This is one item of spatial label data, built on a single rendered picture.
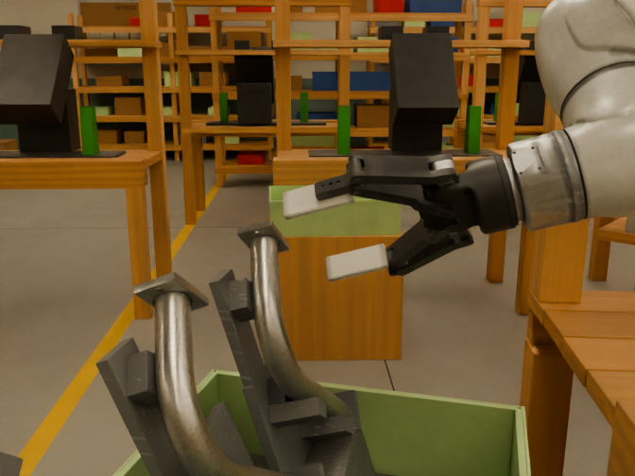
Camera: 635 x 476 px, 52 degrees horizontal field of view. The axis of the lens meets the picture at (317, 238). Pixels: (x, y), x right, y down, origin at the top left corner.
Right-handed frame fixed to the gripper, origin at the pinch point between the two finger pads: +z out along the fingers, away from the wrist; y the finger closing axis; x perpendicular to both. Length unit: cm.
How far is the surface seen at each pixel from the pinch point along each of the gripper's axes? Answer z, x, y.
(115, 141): 481, -662, -590
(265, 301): 5.7, 6.8, 1.2
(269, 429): 9.6, 16.5, -8.5
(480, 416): -11.1, 13.6, -27.2
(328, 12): 84, -579, -423
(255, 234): 6.4, -1.3, 1.6
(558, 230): -32, -34, -70
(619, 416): -29, 12, -46
